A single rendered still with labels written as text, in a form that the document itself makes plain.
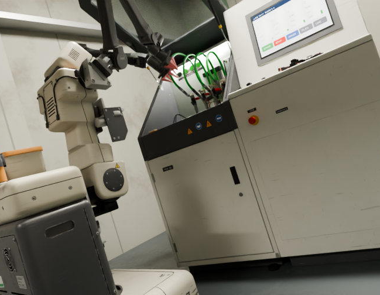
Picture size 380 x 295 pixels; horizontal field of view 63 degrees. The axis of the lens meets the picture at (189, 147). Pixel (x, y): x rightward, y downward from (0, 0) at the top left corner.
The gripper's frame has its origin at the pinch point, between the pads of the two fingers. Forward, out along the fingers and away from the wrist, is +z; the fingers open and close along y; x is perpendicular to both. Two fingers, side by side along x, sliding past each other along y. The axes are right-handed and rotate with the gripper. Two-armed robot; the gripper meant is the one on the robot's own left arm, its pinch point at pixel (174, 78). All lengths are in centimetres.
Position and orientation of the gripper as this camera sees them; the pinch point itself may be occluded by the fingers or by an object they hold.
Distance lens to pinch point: 199.9
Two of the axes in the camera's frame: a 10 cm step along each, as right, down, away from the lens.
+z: 7.8, 5.2, 3.5
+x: -2.0, 7.4, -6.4
